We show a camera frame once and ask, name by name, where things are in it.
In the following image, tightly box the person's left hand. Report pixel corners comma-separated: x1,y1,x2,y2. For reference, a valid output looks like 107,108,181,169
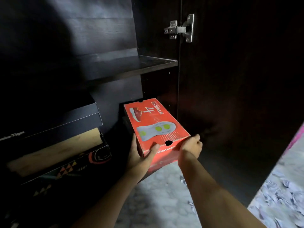
126,133,160,180

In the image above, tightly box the person's right hand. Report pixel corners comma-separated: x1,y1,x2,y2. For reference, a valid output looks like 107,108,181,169
178,134,203,162

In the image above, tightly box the red shoe box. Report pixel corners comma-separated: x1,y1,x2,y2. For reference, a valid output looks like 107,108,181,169
123,98,191,182

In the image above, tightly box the person's right forearm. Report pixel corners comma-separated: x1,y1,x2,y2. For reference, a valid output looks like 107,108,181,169
178,151,266,228

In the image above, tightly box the person's left forearm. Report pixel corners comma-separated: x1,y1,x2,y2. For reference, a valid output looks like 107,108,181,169
71,167,146,228

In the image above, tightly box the dark cabinet door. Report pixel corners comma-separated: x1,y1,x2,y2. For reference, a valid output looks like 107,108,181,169
178,0,304,208

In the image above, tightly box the black patterned shoe box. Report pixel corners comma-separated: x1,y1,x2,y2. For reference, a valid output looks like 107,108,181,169
19,134,112,202

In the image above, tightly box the dark cabinet shelf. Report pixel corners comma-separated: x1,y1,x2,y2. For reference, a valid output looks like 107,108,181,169
71,55,178,81

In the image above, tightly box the brown cardboard shoe box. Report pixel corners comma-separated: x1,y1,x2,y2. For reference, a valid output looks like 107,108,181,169
7,128,104,177

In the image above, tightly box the pink cloth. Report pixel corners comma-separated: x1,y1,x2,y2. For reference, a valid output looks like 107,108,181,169
286,123,304,150

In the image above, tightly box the dark wooden cabinet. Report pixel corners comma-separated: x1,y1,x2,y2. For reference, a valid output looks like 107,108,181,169
0,0,182,228

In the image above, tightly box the metal door hinge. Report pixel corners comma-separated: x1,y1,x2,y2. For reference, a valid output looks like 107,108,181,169
164,14,195,43

